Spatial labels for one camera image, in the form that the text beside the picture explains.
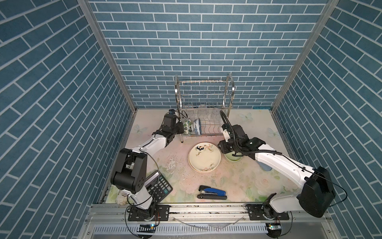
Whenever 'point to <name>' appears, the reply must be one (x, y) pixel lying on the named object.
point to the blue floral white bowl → (197, 126)
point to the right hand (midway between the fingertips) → (219, 142)
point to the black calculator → (158, 186)
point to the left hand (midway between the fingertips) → (182, 124)
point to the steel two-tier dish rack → (203, 105)
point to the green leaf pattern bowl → (188, 127)
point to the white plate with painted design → (204, 157)
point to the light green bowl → (234, 158)
